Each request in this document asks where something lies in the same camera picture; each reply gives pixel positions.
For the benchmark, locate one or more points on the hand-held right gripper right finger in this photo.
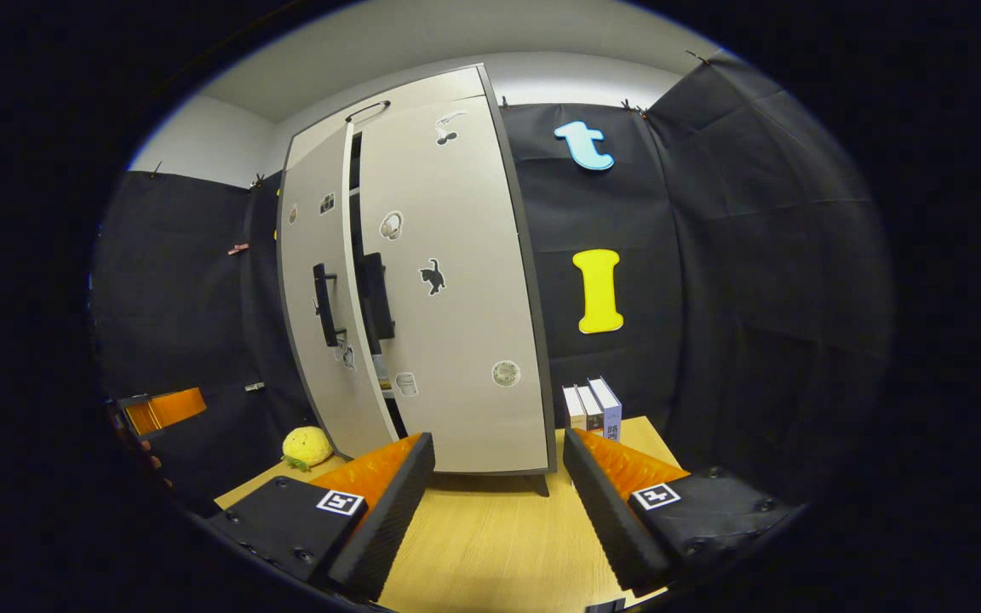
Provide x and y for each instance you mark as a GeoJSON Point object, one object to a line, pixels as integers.
{"type": "Point", "coordinates": [605, 519]}

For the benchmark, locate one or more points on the pink white book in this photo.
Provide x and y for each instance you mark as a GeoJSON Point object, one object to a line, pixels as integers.
{"type": "Point", "coordinates": [572, 413]}

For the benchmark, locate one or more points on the lilac book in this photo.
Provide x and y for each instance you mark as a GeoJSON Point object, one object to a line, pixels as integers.
{"type": "Point", "coordinates": [610, 417]}

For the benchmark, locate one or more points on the white cabinet drawer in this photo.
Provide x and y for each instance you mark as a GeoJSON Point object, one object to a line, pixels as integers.
{"type": "Point", "coordinates": [422, 95]}

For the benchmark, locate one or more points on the yellow plush fruit toy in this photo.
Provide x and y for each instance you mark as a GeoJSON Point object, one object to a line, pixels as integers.
{"type": "Point", "coordinates": [307, 444]}

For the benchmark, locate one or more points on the white shoe cabinet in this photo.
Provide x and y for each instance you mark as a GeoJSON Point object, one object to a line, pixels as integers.
{"type": "Point", "coordinates": [355, 170]}

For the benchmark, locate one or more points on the white orange book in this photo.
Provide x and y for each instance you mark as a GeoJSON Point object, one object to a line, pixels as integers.
{"type": "Point", "coordinates": [590, 417]}

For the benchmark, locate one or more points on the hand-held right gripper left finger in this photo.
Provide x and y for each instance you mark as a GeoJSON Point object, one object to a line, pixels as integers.
{"type": "Point", "coordinates": [392, 519]}

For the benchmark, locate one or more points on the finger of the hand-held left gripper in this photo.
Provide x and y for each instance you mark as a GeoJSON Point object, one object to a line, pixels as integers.
{"type": "Point", "coordinates": [171, 409]}

